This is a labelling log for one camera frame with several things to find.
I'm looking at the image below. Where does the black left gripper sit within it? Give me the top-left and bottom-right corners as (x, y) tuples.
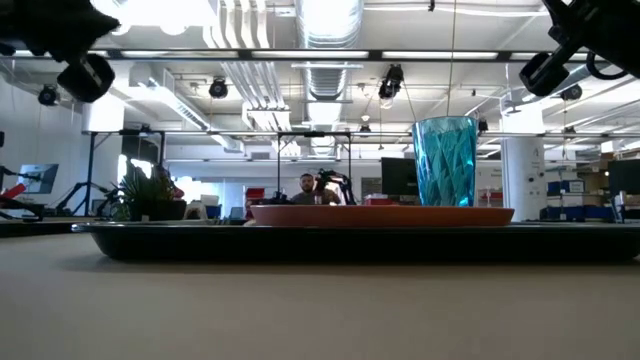
(0, 0), (122, 104)

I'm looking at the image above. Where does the blue faceted plastic cup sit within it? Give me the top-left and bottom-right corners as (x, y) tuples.
(411, 115), (479, 208)

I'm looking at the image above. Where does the orange plastic plate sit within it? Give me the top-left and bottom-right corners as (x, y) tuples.
(249, 204), (516, 229)

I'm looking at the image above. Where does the dark green plastic tray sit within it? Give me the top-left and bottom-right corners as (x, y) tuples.
(71, 220), (640, 263)

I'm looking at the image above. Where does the black ceiling spotlight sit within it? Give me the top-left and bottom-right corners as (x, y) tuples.
(377, 63), (405, 100)
(37, 84), (59, 108)
(559, 83), (584, 103)
(208, 76), (230, 100)

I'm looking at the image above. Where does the black computer monitor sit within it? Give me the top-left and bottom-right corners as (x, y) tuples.
(607, 158), (640, 197)
(380, 156), (421, 198)

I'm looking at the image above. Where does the lit computer monitor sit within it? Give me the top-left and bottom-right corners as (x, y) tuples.
(16, 162), (60, 196)

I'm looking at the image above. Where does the white round column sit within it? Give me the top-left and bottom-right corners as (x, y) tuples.
(500, 104), (546, 223)

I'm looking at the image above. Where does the blue storage box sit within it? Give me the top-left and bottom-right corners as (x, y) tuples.
(546, 179), (587, 197)

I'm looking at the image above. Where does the small green potted plant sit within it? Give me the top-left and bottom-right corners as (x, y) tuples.
(111, 161), (188, 223)

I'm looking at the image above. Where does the person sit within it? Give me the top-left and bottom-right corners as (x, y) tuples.
(290, 172), (342, 207)

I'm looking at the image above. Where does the black metal stand frame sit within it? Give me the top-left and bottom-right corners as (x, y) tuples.
(81, 128), (167, 218)
(275, 130), (353, 206)

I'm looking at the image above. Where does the silver ceiling duct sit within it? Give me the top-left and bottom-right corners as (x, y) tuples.
(294, 0), (366, 102)

